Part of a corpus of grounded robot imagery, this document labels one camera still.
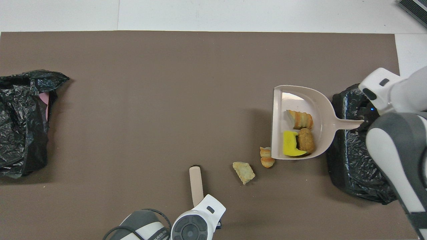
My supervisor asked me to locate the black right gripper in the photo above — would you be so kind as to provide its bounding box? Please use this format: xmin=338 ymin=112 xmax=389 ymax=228
xmin=356 ymin=100 xmax=381 ymax=134

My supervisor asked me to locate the beige hand brush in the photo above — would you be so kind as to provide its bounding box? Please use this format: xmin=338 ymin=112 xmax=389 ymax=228
xmin=189 ymin=166 xmax=204 ymax=207

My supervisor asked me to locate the beige plastic dustpan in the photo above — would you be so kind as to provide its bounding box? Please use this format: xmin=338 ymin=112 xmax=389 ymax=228
xmin=271 ymin=85 xmax=365 ymax=160

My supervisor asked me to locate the brown fried nugget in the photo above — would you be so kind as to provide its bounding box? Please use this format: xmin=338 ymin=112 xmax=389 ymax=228
xmin=297 ymin=128 xmax=316 ymax=154

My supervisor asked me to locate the pale bread chunk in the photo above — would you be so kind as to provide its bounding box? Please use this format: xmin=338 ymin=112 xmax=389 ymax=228
xmin=233 ymin=162 xmax=256 ymax=185

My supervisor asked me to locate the golden croissant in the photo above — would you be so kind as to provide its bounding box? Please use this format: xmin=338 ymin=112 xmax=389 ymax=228
xmin=287 ymin=110 xmax=314 ymax=130

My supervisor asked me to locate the notched yellow sponge piece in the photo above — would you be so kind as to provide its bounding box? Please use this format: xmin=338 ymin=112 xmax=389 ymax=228
xmin=283 ymin=131 xmax=308 ymax=157

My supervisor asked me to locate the striped bread roll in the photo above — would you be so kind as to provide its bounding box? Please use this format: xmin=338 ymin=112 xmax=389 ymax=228
xmin=260 ymin=147 xmax=276 ymax=168

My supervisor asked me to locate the black bag lined bin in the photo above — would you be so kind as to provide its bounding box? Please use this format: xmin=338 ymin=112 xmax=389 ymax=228
xmin=326 ymin=83 xmax=401 ymax=205

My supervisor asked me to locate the pink plastic bin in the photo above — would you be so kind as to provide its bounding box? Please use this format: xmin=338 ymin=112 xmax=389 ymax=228
xmin=39 ymin=93 xmax=50 ymax=122

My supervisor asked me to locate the crumpled black trash bag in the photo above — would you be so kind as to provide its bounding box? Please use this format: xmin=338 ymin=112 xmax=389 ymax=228
xmin=0 ymin=69 xmax=70 ymax=179

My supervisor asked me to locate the dark ribbed panel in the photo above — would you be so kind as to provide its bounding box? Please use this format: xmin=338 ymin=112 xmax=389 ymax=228
xmin=399 ymin=0 xmax=427 ymax=28

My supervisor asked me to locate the brown table mat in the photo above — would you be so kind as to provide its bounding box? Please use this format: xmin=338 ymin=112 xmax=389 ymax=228
xmin=0 ymin=31 xmax=418 ymax=240

